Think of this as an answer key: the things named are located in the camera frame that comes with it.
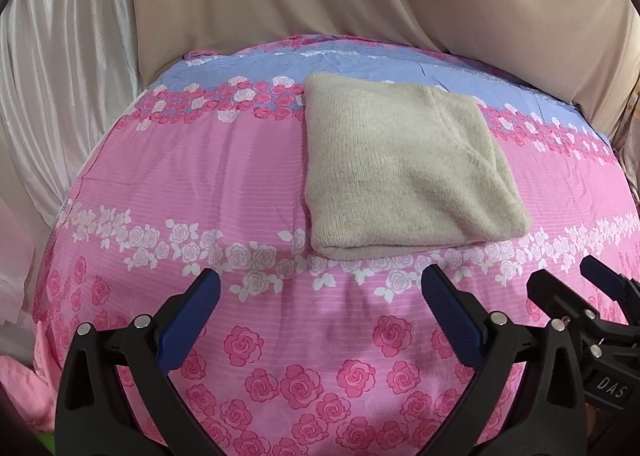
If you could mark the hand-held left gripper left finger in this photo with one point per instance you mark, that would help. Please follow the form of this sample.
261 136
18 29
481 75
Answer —
187 321

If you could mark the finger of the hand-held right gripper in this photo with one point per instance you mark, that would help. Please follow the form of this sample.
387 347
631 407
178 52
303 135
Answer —
560 293
602 276

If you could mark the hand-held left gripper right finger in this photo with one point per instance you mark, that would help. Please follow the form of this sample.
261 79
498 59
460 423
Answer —
452 308

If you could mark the cream knit sweater black hearts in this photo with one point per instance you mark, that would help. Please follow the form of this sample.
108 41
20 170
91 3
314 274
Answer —
400 160

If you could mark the pink floral bedsheet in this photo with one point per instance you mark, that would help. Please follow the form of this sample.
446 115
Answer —
260 216

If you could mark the light pink cloth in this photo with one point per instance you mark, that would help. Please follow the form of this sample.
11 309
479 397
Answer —
20 371

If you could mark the white satin curtain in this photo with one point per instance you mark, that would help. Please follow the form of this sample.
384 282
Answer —
65 80

